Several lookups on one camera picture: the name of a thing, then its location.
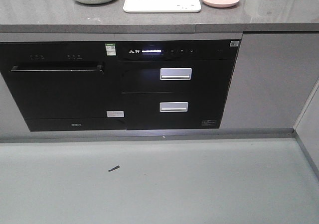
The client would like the cream bear serving tray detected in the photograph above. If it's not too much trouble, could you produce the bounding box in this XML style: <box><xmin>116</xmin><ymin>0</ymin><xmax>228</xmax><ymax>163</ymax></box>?
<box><xmin>123</xmin><ymin>0</ymin><xmax>201</xmax><ymax>13</ymax></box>

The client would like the black disinfection cabinet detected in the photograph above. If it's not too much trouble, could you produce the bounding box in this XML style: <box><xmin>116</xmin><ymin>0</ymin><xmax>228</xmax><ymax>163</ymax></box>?
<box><xmin>116</xmin><ymin>40</ymin><xmax>240</xmax><ymax>130</ymax></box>

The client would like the black built-in dishwasher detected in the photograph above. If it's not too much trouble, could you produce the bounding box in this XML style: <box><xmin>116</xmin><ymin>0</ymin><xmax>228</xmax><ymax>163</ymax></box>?
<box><xmin>0</xmin><ymin>42</ymin><xmax>126</xmax><ymax>131</ymax></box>

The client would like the grey cabinet door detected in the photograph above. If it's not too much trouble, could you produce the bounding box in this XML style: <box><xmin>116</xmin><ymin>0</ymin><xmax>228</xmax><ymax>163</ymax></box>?
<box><xmin>221</xmin><ymin>33</ymin><xmax>319</xmax><ymax>129</ymax></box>

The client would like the side grey cabinet panel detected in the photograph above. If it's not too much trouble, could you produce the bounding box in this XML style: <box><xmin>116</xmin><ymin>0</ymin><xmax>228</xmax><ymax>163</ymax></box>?
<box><xmin>294</xmin><ymin>81</ymin><xmax>319</xmax><ymax>177</ymax></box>

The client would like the silver lower drawer handle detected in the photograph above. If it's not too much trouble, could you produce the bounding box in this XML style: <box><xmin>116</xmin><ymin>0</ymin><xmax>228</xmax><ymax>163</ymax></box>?
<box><xmin>159</xmin><ymin>102</ymin><xmax>188</xmax><ymax>112</ymax></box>

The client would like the silver drawer handle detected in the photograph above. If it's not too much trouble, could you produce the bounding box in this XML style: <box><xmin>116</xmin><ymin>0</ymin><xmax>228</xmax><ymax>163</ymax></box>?
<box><xmin>159</xmin><ymin>68</ymin><xmax>192</xmax><ymax>80</ymax></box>
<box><xmin>159</xmin><ymin>102</ymin><xmax>188</xmax><ymax>112</ymax></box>

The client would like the silver upper drawer handle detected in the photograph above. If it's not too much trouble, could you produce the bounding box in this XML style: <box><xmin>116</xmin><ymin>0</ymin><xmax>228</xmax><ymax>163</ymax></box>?
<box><xmin>159</xmin><ymin>68</ymin><xmax>192</xmax><ymax>80</ymax></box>

